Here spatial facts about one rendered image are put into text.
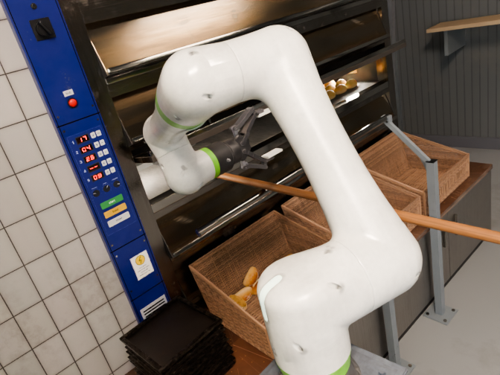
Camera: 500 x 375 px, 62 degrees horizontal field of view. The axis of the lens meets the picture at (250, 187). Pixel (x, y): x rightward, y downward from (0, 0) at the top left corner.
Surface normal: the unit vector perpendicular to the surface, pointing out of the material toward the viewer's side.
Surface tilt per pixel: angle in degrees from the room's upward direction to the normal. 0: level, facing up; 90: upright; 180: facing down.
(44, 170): 90
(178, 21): 70
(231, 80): 92
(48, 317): 90
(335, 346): 90
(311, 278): 15
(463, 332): 0
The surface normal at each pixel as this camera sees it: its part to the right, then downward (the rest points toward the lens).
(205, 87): 0.36, 0.36
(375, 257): 0.14, -0.46
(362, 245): -0.07, -0.77
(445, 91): -0.67, 0.44
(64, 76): 0.65, 0.16
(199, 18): 0.54, -0.15
